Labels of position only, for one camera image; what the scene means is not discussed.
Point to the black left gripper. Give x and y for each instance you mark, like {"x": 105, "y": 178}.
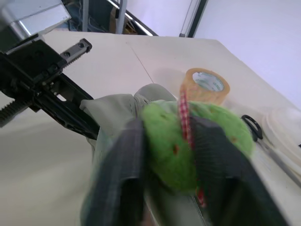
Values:
{"x": 30, "y": 68}

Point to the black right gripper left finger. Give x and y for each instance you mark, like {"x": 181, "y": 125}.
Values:
{"x": 113, "y": 179}

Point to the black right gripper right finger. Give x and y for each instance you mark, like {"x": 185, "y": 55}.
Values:
{"x": 225, "y": 169}

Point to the white round flat disc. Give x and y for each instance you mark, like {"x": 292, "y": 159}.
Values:
{"x": 282, "y": 131}

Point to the yellowish packing tape roll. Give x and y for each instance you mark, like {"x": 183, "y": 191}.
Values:
{"x": 200, "y": 90}

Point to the brown cardboard box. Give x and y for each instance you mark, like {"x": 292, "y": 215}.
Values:
{"x": 128, "y": 27}

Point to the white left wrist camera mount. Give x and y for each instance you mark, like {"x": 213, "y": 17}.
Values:
{"x": 33, "y": 16}

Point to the white metal shelf post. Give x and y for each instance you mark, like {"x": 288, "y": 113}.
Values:
{"x": 121, "y": 15}

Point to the black diagonal rail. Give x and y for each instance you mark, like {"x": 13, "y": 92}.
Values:
{"x": 138, "y": 21}

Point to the black window frame post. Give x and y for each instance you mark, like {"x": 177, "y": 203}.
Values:
{"x": 197, "y": 16}

